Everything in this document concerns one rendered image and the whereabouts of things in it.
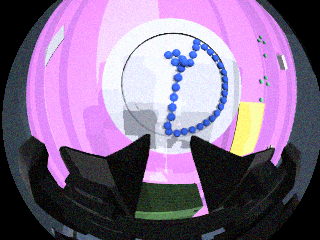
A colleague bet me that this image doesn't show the yellow flat sheet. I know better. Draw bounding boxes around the yellow flat sheet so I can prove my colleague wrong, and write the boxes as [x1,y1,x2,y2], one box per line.
[229,101,265,156]

